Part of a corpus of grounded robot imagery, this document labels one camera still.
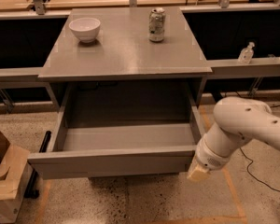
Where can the white ceramic bowl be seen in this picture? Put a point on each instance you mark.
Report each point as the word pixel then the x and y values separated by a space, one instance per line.
pixel 85 29

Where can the clear pump bottle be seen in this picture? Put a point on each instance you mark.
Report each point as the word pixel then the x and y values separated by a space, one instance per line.
pixel 246 54

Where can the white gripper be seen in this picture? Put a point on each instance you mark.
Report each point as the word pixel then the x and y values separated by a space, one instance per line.
pixel 209 158

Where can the black cylindrical bar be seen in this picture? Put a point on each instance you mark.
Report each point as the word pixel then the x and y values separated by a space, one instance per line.
pixel 32 190

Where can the grey metal shelf rail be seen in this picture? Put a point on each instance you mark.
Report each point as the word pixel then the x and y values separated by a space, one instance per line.
pixel 217 69

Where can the grey top drawer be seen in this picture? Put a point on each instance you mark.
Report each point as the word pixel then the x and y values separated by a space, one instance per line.
pixel 143 129

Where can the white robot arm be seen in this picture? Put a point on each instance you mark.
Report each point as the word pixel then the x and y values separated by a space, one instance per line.
pixel 236 122

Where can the brown cardboard box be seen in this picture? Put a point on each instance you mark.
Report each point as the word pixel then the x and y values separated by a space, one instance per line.
pixel 15 173

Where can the grey drawer cabinet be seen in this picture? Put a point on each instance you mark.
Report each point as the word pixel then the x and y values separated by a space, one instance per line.
pixel 123 43

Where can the white crumpled soda can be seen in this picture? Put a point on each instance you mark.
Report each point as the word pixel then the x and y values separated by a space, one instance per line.
pixel 156 24

